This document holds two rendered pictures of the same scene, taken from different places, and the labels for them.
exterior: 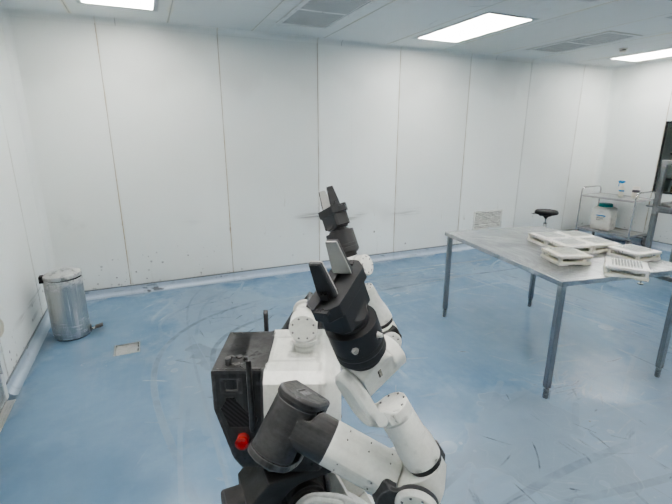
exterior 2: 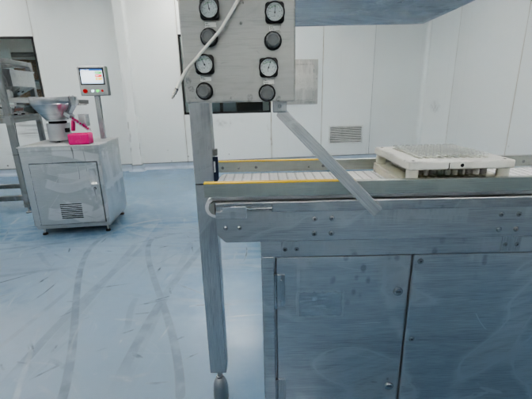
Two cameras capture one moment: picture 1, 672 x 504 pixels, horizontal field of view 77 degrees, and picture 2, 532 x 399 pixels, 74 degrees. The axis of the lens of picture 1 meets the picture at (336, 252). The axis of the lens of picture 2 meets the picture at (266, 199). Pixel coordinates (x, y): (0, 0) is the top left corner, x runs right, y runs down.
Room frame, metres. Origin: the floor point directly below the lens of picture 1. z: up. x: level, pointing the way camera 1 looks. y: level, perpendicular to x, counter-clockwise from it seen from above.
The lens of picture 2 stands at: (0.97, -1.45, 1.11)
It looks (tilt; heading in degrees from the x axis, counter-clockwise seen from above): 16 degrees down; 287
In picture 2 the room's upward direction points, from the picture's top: 1 degrees counter-clockwise
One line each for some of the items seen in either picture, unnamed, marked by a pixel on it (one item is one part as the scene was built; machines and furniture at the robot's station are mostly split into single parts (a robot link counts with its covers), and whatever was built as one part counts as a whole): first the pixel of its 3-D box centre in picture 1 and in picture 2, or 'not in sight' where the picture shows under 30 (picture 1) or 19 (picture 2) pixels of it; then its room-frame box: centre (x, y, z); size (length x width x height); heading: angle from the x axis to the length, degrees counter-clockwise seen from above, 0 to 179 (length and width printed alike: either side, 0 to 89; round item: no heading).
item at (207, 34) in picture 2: not in sight; (208, 33); (1.27, -2.11, 1.22); 0.03 x 0.02 x 0.04; 17
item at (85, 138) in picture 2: not in sight; (81, 138); (3.26, -3.78, 0.80); 0.16 x 0.12 x 0.09; 24
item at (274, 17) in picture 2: not in sight; (275, 12); (1.16, -2.15, 1.26); 0.04 x 0.01 x 0.04; 17
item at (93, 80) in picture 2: not in sight; (96, 103); (3.34, -4.12, 1.07); 0.23 x 0.10 x 0.62; 24
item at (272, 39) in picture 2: not in sight; (272, 36); (1.16, -2.14, 1.21); 0.03 x 0.02 x 0.04; 17
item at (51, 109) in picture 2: not in sight; (65, 119); (3.54, -3.93, 0.95); 0.49 x 0.36 x 0.37; 24
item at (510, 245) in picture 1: (548, 249); not in sight; (3.40, -1.78, 0.86); 1.50 x 1.10 x 0.04; 15
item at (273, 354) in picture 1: (282, 394); not in sight; (0.95, 0.14, 1.14); 0.34 x 0.30 x 0.36; 1
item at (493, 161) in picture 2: not in sight; (435, 156); (0.81, -2.45, 0.95); 0.25 x 0.24 x 0.02; 108
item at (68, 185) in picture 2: not in sight; (79, 184); (3.47, -3.90, 0.38); 0.63 x 0.57 x 0.76; 24
